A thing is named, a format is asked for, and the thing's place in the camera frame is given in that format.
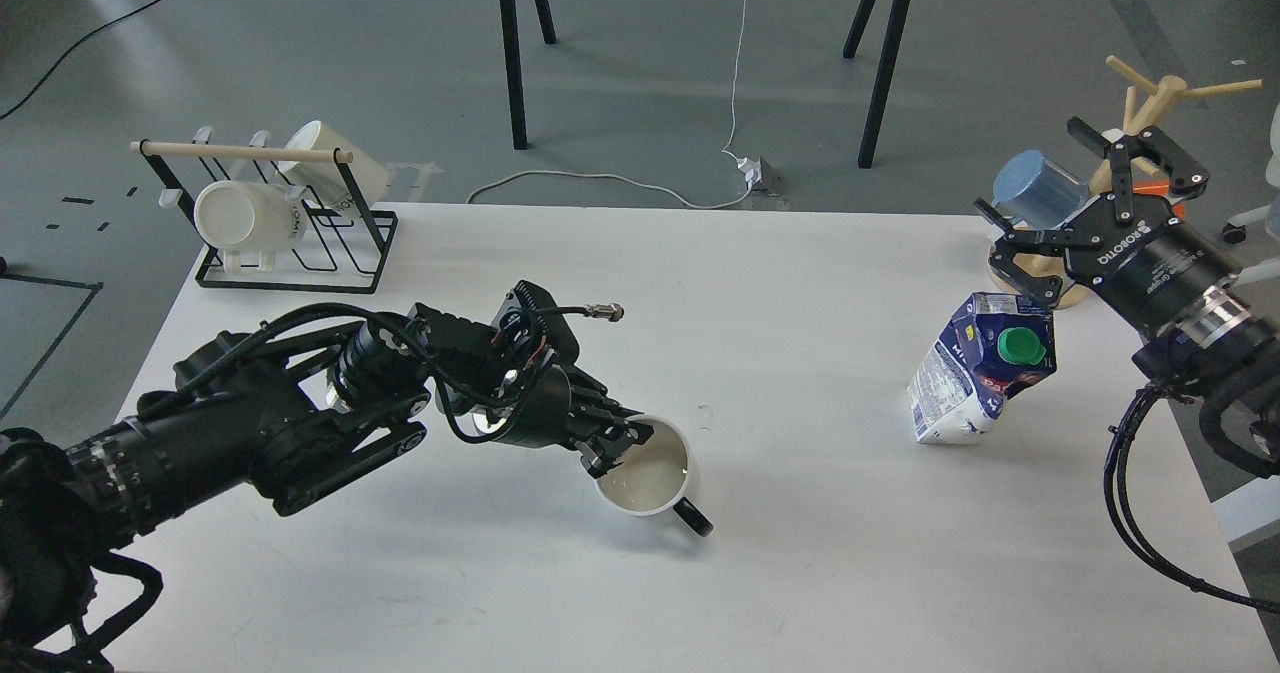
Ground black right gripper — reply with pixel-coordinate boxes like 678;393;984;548
975;116;1243;339

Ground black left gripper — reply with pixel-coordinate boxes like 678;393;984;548
470;281;654;480

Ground white mug black handle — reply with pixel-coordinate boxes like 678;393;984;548
595;415;714;537

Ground blue white milk carton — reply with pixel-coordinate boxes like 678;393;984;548
908;293;1057;445

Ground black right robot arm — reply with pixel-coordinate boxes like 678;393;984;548
975;116;1279;613

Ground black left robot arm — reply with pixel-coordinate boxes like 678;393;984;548
1;281;654;672

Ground orange mug on tree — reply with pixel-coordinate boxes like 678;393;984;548
1133;178;1187;219

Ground blue mug on tree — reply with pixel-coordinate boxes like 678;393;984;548
992;150;1089;230

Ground wooden mug tree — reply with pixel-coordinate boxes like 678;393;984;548
986;56;1265;311

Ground white chair base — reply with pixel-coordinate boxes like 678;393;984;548
1213;104;1280;294

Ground grey power adapter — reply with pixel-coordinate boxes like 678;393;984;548
737;157;782;196

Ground black table leg right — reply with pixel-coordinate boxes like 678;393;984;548
842;0;911;170

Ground black table leg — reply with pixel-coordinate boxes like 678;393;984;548
842;0;911;170
498;0;557;152

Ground cream mug tilted in rack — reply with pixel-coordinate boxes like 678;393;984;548
276;120;390;219

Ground white mug lying in rack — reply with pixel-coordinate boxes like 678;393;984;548
195;180;308;273

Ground black table leg left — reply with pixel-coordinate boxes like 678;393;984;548
498;0;557;152

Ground white power cable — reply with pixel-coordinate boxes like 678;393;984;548
466;0;791;211

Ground black wire cup rack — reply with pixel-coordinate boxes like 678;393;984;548
131;131;398;294

